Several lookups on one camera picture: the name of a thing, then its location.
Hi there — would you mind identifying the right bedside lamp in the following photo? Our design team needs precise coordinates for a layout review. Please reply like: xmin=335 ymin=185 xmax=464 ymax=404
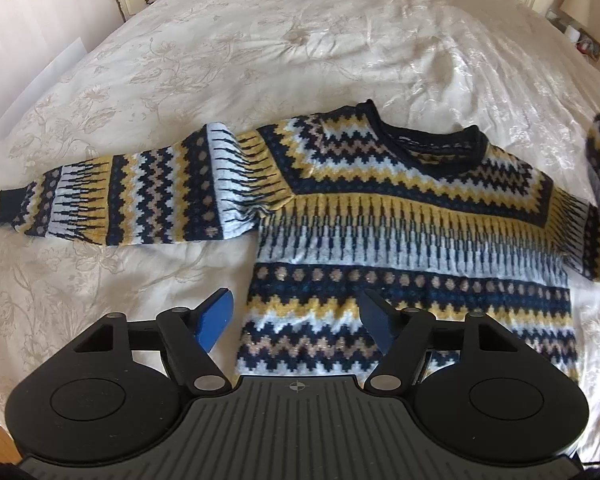
xmin=559 ymin=0 xmax=591 ymax=27

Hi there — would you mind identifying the white cylinder speaker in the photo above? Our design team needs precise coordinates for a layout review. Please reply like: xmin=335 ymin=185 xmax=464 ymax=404
xmin=565 ymin=25 xmax=580 ymax=44

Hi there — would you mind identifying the cream floral bedspread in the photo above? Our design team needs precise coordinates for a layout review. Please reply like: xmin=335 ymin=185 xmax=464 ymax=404
xmin=0 ymin=0 xmax=600 ymax=418

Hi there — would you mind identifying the framed photo right nightstand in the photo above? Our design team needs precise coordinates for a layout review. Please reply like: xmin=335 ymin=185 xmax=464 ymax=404
xmin=577 ymin=32 xmax=600 ymax=62

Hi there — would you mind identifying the navy yellow patterned knit sweater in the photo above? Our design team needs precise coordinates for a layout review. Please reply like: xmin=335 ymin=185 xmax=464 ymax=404
xmin=0 ymin=101 xmax=600 ymax=377

